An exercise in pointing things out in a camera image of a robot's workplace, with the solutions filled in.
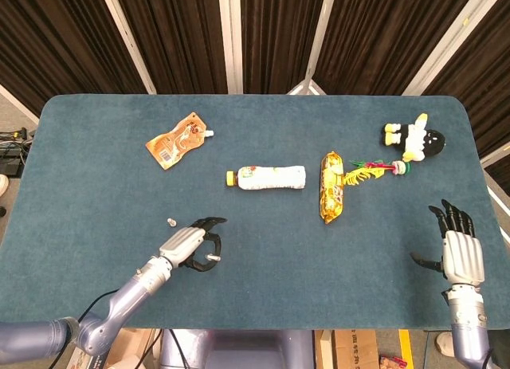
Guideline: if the brown cardboard box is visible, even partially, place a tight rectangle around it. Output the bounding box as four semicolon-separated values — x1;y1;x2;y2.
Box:
104;328;160;369
314;329;379;369

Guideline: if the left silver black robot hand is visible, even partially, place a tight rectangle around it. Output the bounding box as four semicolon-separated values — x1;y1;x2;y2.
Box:
159;216;228;273

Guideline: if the grey metal stand foot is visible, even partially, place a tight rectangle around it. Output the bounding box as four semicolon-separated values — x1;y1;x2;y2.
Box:
286;77;328;96

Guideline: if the purple-grey robot torso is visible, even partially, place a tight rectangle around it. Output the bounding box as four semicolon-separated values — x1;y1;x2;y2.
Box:
159;328;316;369

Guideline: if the white partition post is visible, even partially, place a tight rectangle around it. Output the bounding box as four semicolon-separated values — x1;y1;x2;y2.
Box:
217;0;245;95
0;84;40;126
402;0;504;96
479;140;510;167
304;0;339;83
98;0;157;95

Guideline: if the black cable bundle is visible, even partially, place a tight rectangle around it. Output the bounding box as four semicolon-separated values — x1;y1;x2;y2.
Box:
0;126;36;177

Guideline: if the black white yellow plush toy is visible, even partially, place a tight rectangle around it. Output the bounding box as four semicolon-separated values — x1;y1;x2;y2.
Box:
382;112;446;163

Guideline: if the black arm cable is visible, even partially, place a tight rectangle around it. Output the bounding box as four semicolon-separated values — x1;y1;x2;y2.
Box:
49;289;120;369

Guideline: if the white bottle yellow cap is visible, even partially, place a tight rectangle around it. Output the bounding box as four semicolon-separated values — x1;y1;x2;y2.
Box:
226;164;307;191

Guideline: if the orange spout pouch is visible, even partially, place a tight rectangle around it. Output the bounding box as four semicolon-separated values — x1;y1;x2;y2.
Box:
145;112;215;171

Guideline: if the printed white box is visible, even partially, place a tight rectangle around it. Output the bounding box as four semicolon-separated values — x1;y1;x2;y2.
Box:
67;347;107;369

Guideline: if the yellow snack bag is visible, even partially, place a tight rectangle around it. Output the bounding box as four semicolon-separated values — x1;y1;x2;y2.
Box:
317;151;345;226

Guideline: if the blue felt table cover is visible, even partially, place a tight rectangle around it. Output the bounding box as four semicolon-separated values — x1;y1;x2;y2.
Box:
0;93;510;331

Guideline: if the dark brown curtain panel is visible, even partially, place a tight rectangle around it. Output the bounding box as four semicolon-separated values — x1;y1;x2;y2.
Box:
0;0;148;117
314;0;479;96
113;0;232;95
241;0;328;95
422;0;510;159

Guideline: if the colourful feather toy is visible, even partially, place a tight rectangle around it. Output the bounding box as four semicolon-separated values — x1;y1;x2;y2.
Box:
343;158;411;186

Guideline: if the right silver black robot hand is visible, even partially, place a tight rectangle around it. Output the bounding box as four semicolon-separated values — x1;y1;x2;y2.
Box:
410;199;487;286

